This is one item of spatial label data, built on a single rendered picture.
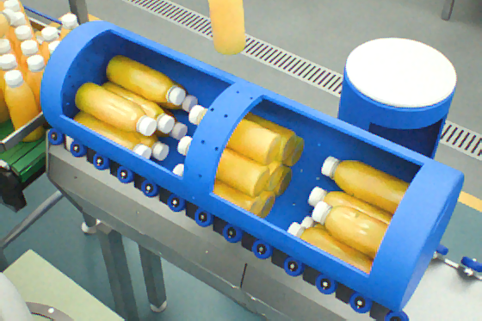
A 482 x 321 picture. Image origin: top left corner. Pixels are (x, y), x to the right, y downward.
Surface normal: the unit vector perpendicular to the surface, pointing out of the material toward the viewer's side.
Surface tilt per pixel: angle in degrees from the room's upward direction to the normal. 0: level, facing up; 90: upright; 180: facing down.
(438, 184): 4
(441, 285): 0
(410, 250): 49
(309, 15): 0
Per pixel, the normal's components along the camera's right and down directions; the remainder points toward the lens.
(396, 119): -0.20, 0.69
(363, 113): -0.70, 0.50
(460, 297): 0.00, -0.71
